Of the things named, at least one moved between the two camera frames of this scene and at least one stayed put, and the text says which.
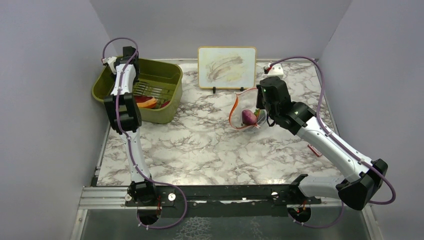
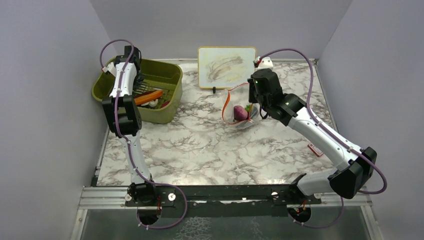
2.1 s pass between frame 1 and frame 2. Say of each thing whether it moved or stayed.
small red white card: stayed
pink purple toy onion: moved
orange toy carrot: moved
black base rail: stayed
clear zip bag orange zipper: moved
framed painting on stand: stayed
